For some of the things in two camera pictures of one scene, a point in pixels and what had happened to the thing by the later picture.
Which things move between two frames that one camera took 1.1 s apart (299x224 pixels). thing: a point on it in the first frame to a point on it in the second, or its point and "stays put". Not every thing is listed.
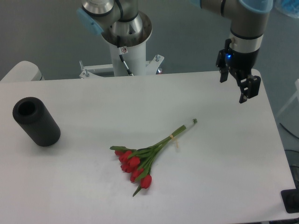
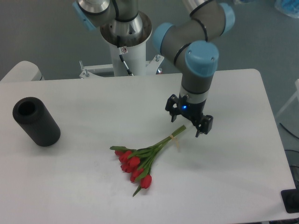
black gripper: x=241 y=64 to x=193 y=111
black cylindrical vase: x=32 y=114 stays put
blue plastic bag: x=290 y=7 stays put
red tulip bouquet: x=138 y=163 stays put
